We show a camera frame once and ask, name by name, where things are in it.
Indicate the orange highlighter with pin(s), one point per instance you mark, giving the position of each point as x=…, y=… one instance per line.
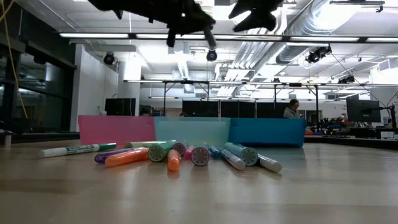
x=173, y=161
x=127, y=157

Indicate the long ceiling light bar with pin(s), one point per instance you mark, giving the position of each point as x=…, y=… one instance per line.
x=102, y=35

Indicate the purple thick marker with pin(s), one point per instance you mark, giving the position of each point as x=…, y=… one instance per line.
x=180, y=148

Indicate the blue highlighter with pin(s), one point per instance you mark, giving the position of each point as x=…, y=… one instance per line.
x=214, y=152

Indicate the black ceiling track fixture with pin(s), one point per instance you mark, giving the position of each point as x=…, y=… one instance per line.
x=357, y=2

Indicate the cluttered office desk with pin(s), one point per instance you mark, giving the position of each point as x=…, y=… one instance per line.
x=367, y=132

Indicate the black aluminium table frame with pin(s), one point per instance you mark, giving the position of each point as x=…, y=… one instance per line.
x=37, y=137

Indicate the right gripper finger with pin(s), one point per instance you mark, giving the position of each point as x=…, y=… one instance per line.
x=245, y=9
x=261, y=23

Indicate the purple highlighter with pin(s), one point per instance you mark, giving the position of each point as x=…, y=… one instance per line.
x=112, y=154

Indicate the black partition panels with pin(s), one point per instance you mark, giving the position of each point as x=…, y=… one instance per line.
x=242, y=109

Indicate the person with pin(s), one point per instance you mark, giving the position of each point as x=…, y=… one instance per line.
x=292, y=111
x=144, y=112

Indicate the black ceiling spotlight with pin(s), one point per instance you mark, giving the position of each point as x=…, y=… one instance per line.
x=211, y=55
x=109, y=58

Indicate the translucent teal plastic bin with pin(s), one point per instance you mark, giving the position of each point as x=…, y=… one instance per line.
x=192, y=130

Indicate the white marker with green cap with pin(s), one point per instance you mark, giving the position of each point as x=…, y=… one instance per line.
x=77, y=149

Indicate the pink plastic bin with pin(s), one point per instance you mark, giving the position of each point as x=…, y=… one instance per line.
x=115, y=130

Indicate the white marker with black cap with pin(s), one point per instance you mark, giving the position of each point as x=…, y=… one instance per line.
x=270, y=164

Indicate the teal thick marker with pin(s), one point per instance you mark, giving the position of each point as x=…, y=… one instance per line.
x=248, y=155

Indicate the blue plastic bin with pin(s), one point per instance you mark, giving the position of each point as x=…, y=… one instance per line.
x=267, y=132

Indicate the black metal frame rig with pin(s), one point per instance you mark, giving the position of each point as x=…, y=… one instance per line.
x=316, y=102

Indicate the white cylinder post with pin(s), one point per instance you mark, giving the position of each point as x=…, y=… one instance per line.
x=7, y=140

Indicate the black ceiling camera cluster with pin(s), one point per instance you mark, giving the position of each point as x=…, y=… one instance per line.
x=317, y=54
x=346, y=80

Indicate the black computer monitor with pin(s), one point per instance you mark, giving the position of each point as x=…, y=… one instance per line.
x=119, y=107

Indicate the black monitor on arm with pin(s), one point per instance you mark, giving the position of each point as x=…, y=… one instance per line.
x=363, y=110

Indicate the silver air duct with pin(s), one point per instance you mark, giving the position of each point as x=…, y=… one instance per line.
x=292, y=49

